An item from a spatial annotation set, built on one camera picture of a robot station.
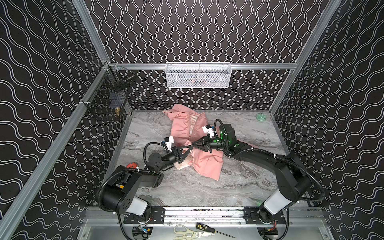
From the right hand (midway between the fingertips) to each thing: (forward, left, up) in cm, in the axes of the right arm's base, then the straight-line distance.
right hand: (192, 145), depth 77 cm
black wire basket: (+37, +55, +6) cm, 67 cm away
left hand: (-4, -2, +3) cm, 5 cm away
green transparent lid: (+40, -52, -21) cm, 68 cm away
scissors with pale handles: (-35, +4, -19) cm, 40 cm away
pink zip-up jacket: (+26, +6, -14) cm, 30 cm away
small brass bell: (+17, +41, +10) cm, 46 cm away
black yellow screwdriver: (-33, -6, -19) cm, 39 cm away
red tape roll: (-4, +36, -16) cm, 40 cm away
